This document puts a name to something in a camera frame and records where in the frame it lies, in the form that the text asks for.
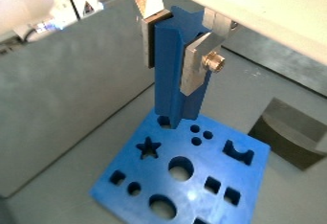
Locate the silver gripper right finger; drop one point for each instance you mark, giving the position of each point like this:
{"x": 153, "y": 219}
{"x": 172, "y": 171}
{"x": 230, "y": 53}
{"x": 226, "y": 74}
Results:
{"x": 202, "y": 55}

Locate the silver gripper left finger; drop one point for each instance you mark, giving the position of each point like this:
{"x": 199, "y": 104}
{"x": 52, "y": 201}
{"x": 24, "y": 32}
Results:
{"x": 149, "y": 13}

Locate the blue star prism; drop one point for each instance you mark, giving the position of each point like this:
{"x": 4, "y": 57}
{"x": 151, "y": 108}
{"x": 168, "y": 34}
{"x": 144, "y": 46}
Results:
{"x": 174, "y": 34}

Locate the blue shape sorting board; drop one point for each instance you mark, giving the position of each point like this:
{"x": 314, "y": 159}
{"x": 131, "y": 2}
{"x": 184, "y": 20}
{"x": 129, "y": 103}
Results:
{"x": 191, "y": 175}

